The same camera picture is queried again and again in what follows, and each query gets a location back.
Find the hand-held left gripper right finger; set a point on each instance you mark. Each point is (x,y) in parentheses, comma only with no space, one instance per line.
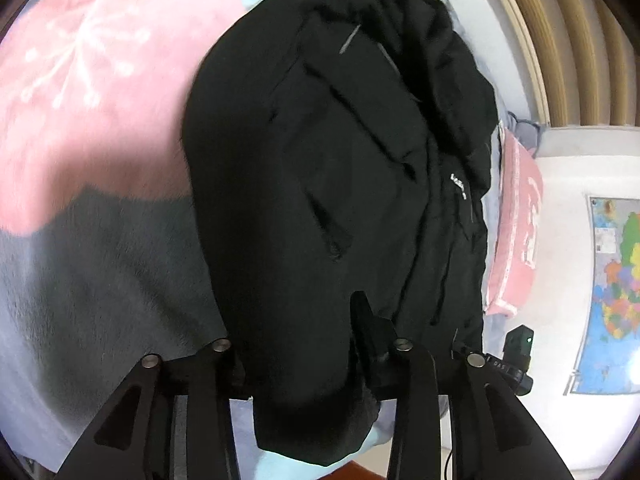
(372,340)

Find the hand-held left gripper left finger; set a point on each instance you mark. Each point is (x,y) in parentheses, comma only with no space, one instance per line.
(220,375)

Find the black hooded jacket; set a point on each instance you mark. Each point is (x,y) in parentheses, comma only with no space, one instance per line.
(325,185)

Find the pink pillow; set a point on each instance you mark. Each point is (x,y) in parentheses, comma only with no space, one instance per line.
(517,220)

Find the grey floral blanket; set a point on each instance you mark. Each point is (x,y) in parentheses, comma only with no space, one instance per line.
(90,210)

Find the grey pillow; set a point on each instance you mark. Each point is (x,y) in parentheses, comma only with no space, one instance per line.
(522,132)

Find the wooden slatted headboard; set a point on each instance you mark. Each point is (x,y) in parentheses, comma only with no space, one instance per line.
(565,35)

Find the wall map poster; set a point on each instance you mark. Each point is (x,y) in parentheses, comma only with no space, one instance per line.
(612,285)

